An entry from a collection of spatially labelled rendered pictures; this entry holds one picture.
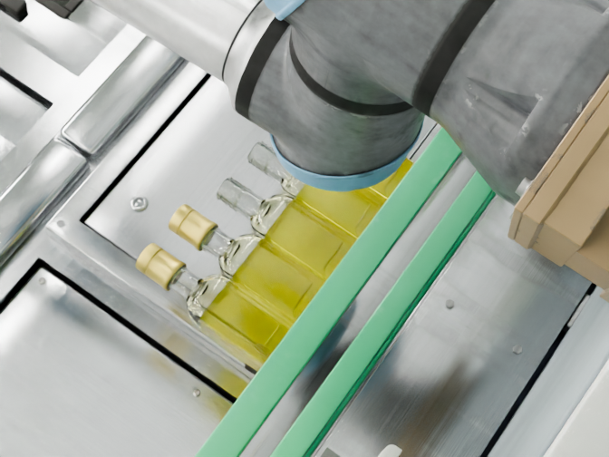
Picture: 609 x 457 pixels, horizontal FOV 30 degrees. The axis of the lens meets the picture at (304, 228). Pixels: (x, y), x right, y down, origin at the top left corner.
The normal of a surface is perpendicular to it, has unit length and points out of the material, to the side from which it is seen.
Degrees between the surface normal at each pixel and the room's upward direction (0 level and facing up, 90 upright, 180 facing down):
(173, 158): 90
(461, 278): 90
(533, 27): 73
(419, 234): 90
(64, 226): 90
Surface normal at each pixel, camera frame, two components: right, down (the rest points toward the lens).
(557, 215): -0.15, -0.11
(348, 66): -0.44, 0.80
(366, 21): -0.47, 0.41
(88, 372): 0.06, -0.37
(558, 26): -0.22, -0.50
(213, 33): -0.33, 0.27
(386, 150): 0.38, 0.84
